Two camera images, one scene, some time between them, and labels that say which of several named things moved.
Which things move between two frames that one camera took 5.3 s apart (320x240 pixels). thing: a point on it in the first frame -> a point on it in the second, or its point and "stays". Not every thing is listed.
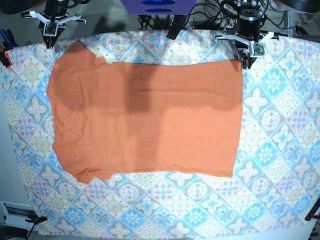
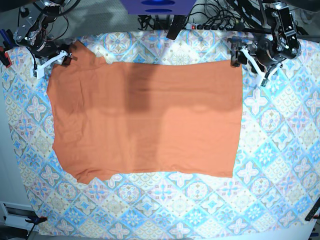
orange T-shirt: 161,117 stays
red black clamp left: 9,43 stays
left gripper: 55,9 -> 44,48
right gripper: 249,25 -> 265,53
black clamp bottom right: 312,214 stays
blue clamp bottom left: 35,220 stays
